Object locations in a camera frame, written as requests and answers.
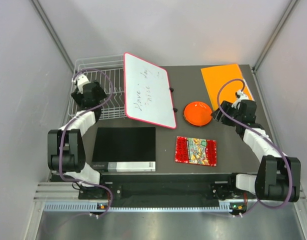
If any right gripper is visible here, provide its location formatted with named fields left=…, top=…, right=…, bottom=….
left=210, top=101, right=242, bottom=127

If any orange plate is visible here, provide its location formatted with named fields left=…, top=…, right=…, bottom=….
left=183, top=101, right=212, bottom=119

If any red floral plate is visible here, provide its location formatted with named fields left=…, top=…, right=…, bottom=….
left=183, top=115, right=212, bottom=127

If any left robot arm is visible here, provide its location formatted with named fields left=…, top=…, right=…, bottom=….
left=47, top=80, right=107, bottom=199

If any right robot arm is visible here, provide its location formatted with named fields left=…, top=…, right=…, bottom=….
left=211, top=99, right=301, bottom=202

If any pink framed whiteboard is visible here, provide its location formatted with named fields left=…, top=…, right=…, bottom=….
left=123, top=52, right=177, bottom=129

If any black flat box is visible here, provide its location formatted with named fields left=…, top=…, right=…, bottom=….
left=90, top=127, right=156, bottom=173

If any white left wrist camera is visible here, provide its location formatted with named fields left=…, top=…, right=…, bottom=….
left=71, top=73, right=91, bottom=94

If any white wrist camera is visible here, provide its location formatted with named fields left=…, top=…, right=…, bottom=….
left=231, top=90, right=249, bottom=109
left=71, top=73, right=91, bottom=94

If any white wire dish rack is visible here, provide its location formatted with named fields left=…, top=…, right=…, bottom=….
left=73, top=54, right=126, bottom=120

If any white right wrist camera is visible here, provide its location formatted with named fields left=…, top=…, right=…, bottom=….
left=231, top=90, right=249, bottom=109

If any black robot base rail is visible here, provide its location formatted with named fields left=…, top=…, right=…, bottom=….
left=78, top=173, right=259, bottom=208

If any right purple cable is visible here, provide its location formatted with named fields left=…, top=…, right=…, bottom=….
left=216, top=78, right=293, bottom=208

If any grey slotted cable duct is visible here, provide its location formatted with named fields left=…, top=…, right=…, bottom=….
left=43, top=201, right=247, bottom=213

